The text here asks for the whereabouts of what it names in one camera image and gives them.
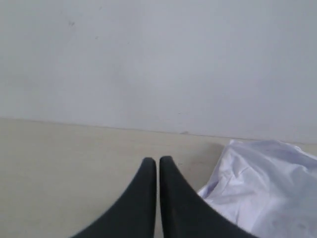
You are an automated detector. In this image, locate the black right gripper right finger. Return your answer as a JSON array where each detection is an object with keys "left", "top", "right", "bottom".
[{"left": 159, "top": 156, "right": 254, "bottom": 238}]

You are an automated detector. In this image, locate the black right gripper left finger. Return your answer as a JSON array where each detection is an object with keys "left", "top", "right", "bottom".
[{"left": 74, "top": 158, "right": 157, "bottom": 238}]

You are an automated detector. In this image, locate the white t-shirt red logo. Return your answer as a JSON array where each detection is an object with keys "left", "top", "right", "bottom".
[{"left": 198, "top": 140, "right": 317, "bottom": 238}]

